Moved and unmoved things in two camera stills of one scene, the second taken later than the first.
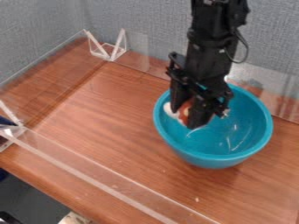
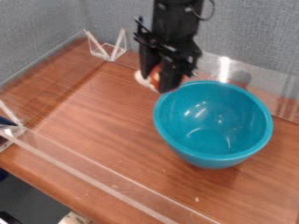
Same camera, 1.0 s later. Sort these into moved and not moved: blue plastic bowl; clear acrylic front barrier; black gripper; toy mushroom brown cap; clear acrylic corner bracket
Moved: toy mushroom brown cap; black gripper
Not moved: clear acrylic corner bracket; blue plastic bowl; clear acrylic front barrier
